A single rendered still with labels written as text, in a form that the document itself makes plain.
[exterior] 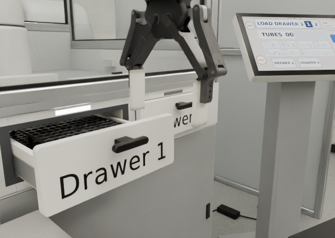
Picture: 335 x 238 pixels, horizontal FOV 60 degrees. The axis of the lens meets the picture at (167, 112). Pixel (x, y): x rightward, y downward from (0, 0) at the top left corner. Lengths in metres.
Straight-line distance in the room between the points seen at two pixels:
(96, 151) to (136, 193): 0.34
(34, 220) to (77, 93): 0.26
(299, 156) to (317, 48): 0.47
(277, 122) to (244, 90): 0.84
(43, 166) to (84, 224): 0.32
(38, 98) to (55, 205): 0.21
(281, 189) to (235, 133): 0.87
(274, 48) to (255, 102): 0.92
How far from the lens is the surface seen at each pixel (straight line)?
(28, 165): 0.55
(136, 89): 0.50
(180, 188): 0.96
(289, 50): 1.26
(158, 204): 0.90
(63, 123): 0.68
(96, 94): 0.66
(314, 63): 1.27
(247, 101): 2.13
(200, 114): 0.42
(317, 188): 2.08
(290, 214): 1.55
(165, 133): 0.60
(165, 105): 0.79
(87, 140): 0.48
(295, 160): 1.43
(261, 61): 1.16
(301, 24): 1.39
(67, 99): 0.63
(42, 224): 0.59
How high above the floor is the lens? 1.07
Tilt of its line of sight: 13 degrees down
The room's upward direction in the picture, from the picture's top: straight up
